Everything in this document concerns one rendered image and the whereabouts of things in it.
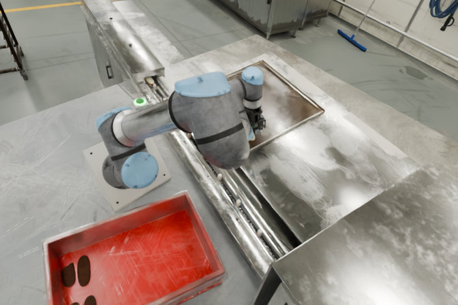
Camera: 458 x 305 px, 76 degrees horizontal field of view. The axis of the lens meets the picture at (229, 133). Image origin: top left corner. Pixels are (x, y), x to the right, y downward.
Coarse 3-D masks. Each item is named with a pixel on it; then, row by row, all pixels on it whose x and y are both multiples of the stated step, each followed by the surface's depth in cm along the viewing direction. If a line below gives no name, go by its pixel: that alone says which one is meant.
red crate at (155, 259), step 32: (160, 224) 107; (64, 256) 96; (96, 256) 97; (128, 256) 98; (160, 256) 99; (192, 256) 100; (64, 288) 89; (96, 288) 90; (128, 288) 91; (160, 288) 92
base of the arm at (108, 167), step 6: (108, 156) 106; (108, 162) 105; (102, 168) 106; (108, 168) 103; (108, 174) 103; (108, 180) 104; (114, 180) 102; (114, 186) 105; (120, 186) 104; (126, 186) 104
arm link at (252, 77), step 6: (246, 72) 103; (252, 72) 103; (258, 72) 102; (240, 78) 104; (246, 78) 102; (252, 78) 101; (258, 78) 102; (246, 84) 103; (252, 84) 103; (258, 84) 103; (246, 90) 103; (252, 90) 104; (258, 90) 105; (246, 96) 105; (252, 96) 107; (258, 96) 108
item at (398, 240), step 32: (384, 192) 66; (416, 192) 67; (448, 192) 68; (352, 224) 60; (384, 224) 60; (416, 224) 61; (448, 224) 62; (288, 256) 54; (320, 256) 54; (352, 256) 55; (384, 256) 55; (416, 256) 56; (448, 256) 57; (288, 288) 50; (320, 288) 50; (352, 288) 51; (384, 288) 51; (416, 288) 52; (448, 288) 52
